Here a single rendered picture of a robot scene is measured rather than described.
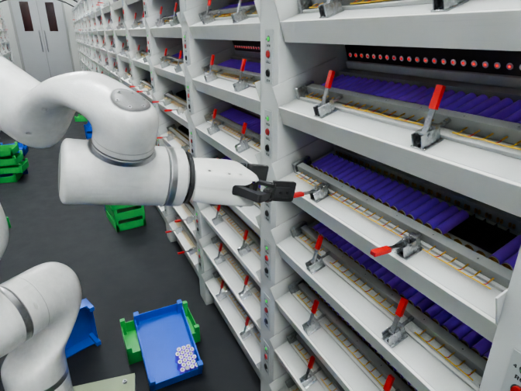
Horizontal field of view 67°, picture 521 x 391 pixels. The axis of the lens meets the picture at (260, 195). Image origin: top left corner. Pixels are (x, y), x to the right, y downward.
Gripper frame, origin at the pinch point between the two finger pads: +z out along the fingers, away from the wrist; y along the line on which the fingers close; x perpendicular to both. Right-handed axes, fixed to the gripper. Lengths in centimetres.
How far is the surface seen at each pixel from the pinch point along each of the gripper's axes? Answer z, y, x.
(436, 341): 29.5, 17.6, -23.2
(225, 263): 34, -81, -61
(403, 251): 18.9, 13.3, -6.8
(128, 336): 0, -95, -103
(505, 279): 22.8, 27.4, -4.1
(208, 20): 13, -83, 30
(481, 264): 22.7, 23.8, -3.8
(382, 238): 20.9, 6.7, -7.7
